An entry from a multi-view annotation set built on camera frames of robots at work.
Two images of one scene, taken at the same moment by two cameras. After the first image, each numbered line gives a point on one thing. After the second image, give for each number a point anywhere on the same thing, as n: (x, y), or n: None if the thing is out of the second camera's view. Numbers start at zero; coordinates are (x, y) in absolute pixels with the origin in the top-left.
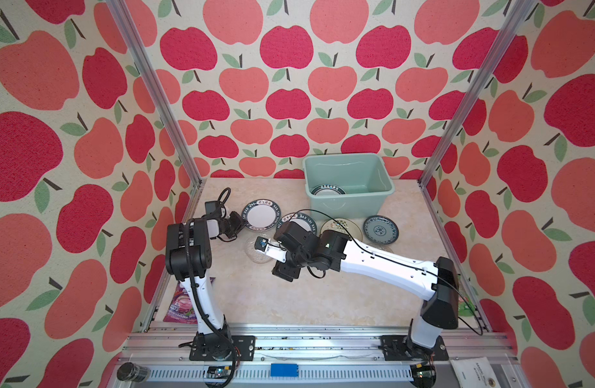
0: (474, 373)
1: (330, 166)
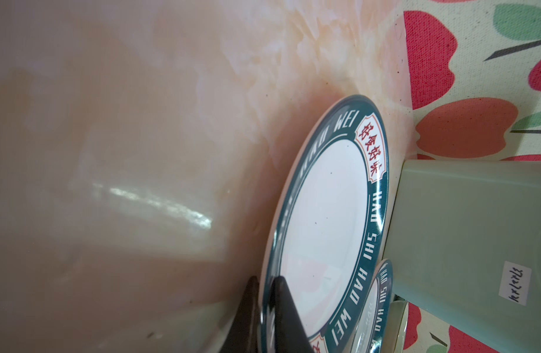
0: None
1: (470, 243)
